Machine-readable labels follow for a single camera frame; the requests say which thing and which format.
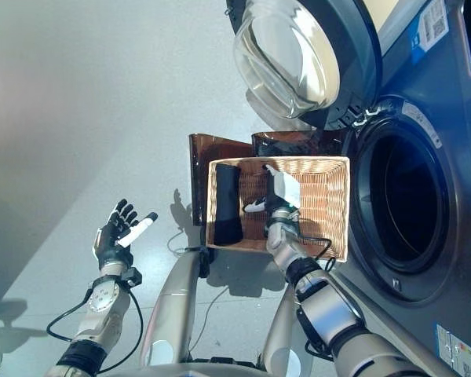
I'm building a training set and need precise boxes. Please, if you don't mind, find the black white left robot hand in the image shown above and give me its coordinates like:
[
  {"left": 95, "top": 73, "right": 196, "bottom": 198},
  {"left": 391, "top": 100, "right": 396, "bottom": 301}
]
[{"left": 93, "top": 199, "right": 159, "bottom": 272}]

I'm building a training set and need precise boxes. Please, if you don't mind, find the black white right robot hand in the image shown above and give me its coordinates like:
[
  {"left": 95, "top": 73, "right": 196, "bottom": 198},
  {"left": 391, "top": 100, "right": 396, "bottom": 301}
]
[{"left": 243, "top": 163, "right": 302, "bottom": 219}]

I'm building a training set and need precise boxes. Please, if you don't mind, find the grey front-load washing machine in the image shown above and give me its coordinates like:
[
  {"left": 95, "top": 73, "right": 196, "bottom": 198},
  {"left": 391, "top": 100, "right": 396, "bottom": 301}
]
[{"left": 329, "top": 0, "right": 471, "bottom": 377}]

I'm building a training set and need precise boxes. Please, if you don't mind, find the rectangular wicker laundry basket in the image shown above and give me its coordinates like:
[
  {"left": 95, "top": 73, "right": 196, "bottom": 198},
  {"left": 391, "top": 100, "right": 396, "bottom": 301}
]
[{"left": 205, "top": 156, "right": 352, "bottom": 263}]

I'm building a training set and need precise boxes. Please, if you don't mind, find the long black rolled cloth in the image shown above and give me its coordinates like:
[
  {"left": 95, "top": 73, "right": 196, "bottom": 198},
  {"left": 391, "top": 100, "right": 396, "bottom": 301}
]
[{"left": 213, "top": 163, "right": 244, "bottom": 247}]

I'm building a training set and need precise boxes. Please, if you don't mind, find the glossy brown wooden stool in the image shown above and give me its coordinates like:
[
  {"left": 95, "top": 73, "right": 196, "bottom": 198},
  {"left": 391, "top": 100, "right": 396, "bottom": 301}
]
[{"left": 188, "top": 131, "right": 345, "bottom": 228}]

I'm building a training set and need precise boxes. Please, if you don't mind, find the round glass washer door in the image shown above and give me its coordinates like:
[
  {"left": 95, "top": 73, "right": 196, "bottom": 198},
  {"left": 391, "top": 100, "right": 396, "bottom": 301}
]
[{"left": 225, "top": 0, "right": 384, "bottom": 134}]

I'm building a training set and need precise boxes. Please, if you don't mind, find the silver right robot leg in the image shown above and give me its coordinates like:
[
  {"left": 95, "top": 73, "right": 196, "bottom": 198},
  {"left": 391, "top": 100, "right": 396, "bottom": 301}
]
[{"left": 261, "top": 274, "right": 316, "bottom": 377}]

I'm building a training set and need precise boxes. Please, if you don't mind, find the grey robot torso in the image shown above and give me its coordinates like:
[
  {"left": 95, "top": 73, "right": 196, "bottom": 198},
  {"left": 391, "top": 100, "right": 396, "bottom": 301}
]
[{"left": 101, "top": 361, "right": 268, "bottom": 377}]

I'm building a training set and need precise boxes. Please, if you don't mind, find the blue white QR sticker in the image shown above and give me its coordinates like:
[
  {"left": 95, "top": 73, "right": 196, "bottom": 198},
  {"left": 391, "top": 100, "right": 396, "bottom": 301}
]
[{"left": 410, "top": 0, "right": 451, "bottom": 62}]

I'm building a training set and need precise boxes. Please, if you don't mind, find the colourful energy label sticker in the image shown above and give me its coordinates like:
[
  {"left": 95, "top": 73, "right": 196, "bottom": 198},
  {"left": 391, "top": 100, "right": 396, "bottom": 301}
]
[{"left": 435, "top": 324, "right": 471, "bottom": 377}]

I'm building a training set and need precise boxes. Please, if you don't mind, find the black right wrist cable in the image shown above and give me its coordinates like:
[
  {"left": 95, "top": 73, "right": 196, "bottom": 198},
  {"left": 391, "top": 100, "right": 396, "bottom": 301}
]
[{"left": 298, "top": 231, "right": 338, "bottom": 362}]

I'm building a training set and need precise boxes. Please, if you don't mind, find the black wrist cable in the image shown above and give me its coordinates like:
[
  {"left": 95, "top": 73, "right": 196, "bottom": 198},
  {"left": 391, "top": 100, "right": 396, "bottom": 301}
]
[
  {"left": 46, "top": 288, "right": 144, "bottom": 374},
  {"left": 298, "top": 231, "right": 338, "bottom": 362}
]

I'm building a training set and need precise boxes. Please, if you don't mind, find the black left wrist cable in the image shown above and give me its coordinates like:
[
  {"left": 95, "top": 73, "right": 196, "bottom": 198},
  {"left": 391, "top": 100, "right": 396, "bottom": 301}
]
[{"left": 46, "top": 288, "right": 144, "bottom": 374}]

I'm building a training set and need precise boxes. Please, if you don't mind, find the thin grey floor cable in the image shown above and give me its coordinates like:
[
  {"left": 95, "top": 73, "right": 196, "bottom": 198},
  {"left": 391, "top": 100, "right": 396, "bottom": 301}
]
[{"left": 167, "top": 231, "right": 229, "bottom": 351}]

